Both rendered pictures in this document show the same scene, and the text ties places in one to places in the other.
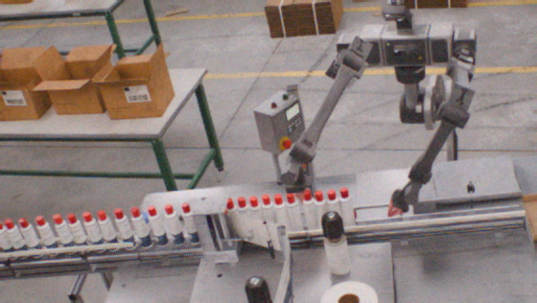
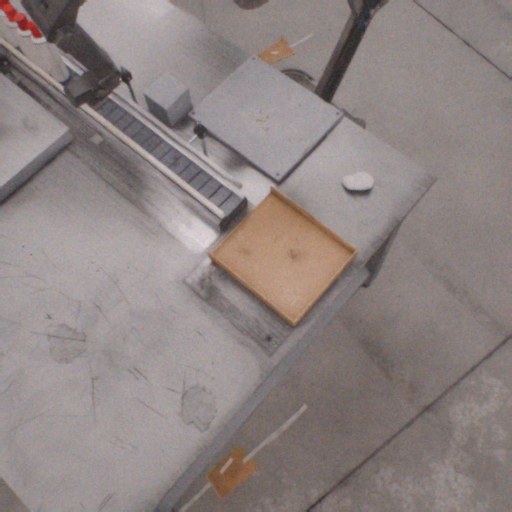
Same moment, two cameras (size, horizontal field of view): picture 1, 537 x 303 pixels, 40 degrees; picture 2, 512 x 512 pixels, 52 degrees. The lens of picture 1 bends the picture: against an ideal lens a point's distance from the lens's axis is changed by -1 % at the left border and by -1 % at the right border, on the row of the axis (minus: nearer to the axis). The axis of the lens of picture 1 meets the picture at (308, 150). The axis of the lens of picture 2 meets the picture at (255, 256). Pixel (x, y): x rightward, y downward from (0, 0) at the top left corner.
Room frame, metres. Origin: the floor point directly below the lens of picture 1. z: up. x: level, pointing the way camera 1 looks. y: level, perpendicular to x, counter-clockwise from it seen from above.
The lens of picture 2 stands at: (1.85, -1.27, 2.14)
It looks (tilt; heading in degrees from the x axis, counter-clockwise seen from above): 67 degrees down; 38
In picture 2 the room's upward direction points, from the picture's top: 7 degrees counter-clockwise
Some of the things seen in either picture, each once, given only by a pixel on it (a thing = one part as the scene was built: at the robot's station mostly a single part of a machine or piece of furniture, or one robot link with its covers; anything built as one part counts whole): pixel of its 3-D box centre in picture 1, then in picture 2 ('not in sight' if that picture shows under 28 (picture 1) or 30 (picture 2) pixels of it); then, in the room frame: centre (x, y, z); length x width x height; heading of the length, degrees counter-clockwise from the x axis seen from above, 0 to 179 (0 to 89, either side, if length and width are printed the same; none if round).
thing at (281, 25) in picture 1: (305, 9); not in sight; (6.70, -0.23, 0.16); 0.65 x 0.54 x 0.32; 74
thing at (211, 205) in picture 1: (210, 205); not in sight; (2.45, 0.43, 1.14); 0.14 x 0.11 x 0.01; 81
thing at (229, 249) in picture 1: (218, 228); not in sight; (2.46, 0.43, 1.01); 0.14 x 0.13 x 0.26; 81
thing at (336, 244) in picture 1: (336, 245); not in sight; (2.19, -0.04, 1.03); 0.09 x 0.09 x 0.30
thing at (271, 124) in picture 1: (280, 123); not in sight; (2.58, 0.09, 1.38); 0.17 x 0.10 x 0.19; 136
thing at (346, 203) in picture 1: (347, 208); (48, 51); (2.47, -0.11, 0.98); 0.05 x 0.05 x 0.20
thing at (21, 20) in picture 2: (335, 211); (35, 44); (2.47, -0.06, 0.98); 0.05 x 0.05 x 0.20
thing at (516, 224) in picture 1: (326, 235); (43, 65); (2.48, -0.01, 0.85); 1.65 x 0.11 x 0.05; 81
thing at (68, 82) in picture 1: (81, 78); not in sight; (4.31, 1.31, 0.96); 0.53 x 0.45 x 0.37; 161
